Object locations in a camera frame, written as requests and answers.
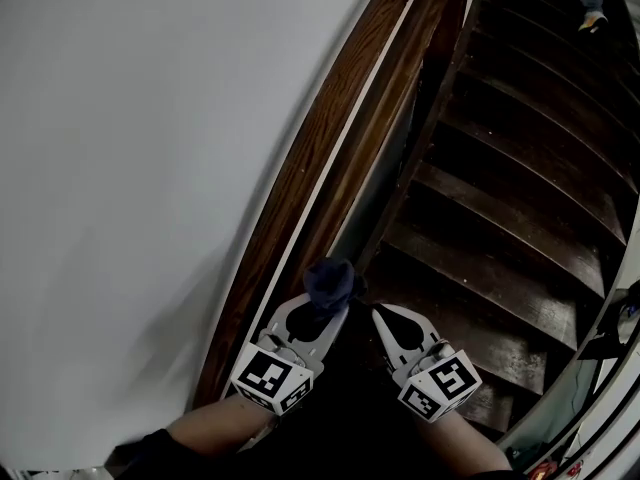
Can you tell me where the person's left forearm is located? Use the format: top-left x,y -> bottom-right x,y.
166,391 -> 280,458

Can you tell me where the dark wooden staircase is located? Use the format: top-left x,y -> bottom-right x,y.
358,0 -> 640,442

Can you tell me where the person's right forearm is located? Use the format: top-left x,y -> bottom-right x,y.
413,409 -> 503,472

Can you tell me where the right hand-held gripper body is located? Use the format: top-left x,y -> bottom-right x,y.
391,341 -> 483,424

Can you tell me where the red packet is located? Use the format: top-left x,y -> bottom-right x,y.
528,460 -> 564,480

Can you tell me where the person's dark clothing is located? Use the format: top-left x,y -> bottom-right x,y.
113,427 -> 517,480

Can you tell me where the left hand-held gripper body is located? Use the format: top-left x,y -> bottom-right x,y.
229,333 -> 327,416

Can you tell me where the white curved stair railing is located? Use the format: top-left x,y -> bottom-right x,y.
497,247 -> 640,480

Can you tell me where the brown wooden handrail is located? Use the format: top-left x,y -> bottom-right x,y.
192,0 -> 474,412

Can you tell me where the dark blue cloth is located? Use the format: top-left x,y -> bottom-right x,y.
302,257 -> 369,325

